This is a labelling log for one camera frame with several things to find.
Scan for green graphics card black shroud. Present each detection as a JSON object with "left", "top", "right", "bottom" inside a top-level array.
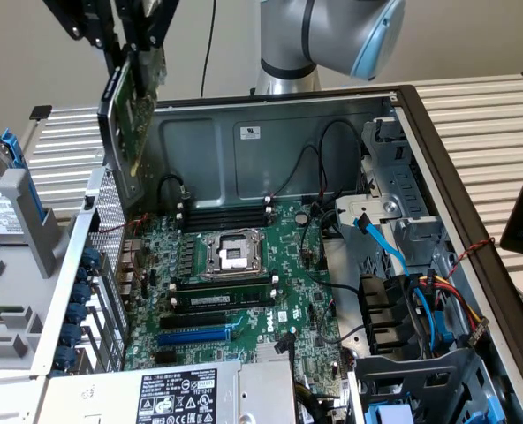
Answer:
[{"left": 96, "top": 43, "right": 169, "bottom": 178}]

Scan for open metal PC case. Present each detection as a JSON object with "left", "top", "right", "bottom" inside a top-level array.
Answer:
[{"left": 30, "top": 83, "right": 523, "bottom": 424}]

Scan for CPU socket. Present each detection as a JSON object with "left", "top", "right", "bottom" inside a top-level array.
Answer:
[{"left": 199, "top": 228, "right": 267, "bottom": 282}]

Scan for grey parts rack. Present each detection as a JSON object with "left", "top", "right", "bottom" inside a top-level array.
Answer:
[{"left": 0, "top": 167, "right": 75, "bottom": 376}]

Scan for green motherboard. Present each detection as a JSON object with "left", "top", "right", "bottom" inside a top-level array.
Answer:
[{"left": 119, "top": 201, "right": 355, "bottom": 424}]

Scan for installed RAM stick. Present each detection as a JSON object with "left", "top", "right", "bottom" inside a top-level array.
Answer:
[{"left": 172, "top": 285, "right": 277, "bottom": 312}]

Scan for grey plastic bay latch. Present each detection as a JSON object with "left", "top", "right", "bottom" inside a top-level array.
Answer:
[{"left": 334, "top": 196, "right": 404, "bottom": 239}]

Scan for metal disk bay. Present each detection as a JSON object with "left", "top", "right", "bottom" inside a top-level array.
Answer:
[{"left": 360, "top": 117, "right": 443, "bottom": 222}]

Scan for silver chipset heatsink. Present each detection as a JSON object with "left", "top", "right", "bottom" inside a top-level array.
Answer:
[{"left": 254, "top": 342, "right": 294, "bottom": 364}]

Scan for black plastic fan shroud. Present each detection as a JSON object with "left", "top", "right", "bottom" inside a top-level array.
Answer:
[{"left": 358, "top": 273, "right": 421, "bottom": 354}]

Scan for grey power supply unit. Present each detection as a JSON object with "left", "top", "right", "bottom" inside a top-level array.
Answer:
[{"left": 35, "top": 360, "right": 298, "bottom": 424}]

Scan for grey drive cage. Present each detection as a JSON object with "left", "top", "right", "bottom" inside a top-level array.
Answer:
[{"left": 353, "top": 348, "right": 510, "bottom": 424}]

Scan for thin black cable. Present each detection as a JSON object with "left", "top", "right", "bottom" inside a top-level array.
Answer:
[{"left": 199, "top": 0, "right": 218, "bottom": 96}]

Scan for blue plastic disk rail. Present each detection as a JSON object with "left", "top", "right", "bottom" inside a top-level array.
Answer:
[{"left": 0, "top": 127, "right": 44, "bottom": 213}]

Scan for small black wire loop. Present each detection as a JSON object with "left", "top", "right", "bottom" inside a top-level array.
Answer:
[{"left": 157, "top": 174, "right": 191, "bottom": 208}]

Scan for low black looped wire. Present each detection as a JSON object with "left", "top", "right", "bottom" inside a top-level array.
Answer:
[{"left": 272, "top": 145, "right": 329, "bottom": 200}]

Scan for tall black looped wire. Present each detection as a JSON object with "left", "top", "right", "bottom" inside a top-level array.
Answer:
[{"left": 318, "top": 118, "right": 364, "bottom": 200}]

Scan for short red-black twisted wire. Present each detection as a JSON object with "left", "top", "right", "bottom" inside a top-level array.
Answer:
[{"left": 97, "top": 213, "right": 152, "bottom": 288}]

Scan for blue disk data wire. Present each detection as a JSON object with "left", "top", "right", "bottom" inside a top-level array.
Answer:
[{"left": 352, "top": 213, "right": 455, "bottom": 354}]

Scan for long red-black twisted wire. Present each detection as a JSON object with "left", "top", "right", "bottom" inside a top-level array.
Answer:
[{"left": 446, "top": 237, "right": 496, "bottom": 279}]

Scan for coloured disk power wires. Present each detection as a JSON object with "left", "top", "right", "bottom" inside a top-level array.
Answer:
[{"left": 413, "top": 273, "right": 490, "bottom": 350}]

